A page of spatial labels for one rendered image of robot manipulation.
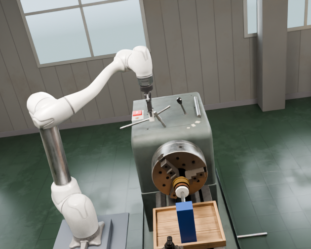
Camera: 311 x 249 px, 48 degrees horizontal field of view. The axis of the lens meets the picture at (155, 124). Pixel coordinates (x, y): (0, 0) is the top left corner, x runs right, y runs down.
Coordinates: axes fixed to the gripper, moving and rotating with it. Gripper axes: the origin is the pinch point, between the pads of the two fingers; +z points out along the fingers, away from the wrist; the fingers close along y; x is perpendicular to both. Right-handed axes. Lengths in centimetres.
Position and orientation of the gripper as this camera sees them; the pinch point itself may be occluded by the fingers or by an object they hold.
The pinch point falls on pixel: (151, 115)
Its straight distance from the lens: 206.9
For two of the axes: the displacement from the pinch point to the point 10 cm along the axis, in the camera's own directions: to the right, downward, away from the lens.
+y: 0.2, 4.6, -8.9
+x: 9.9, -1.4, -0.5
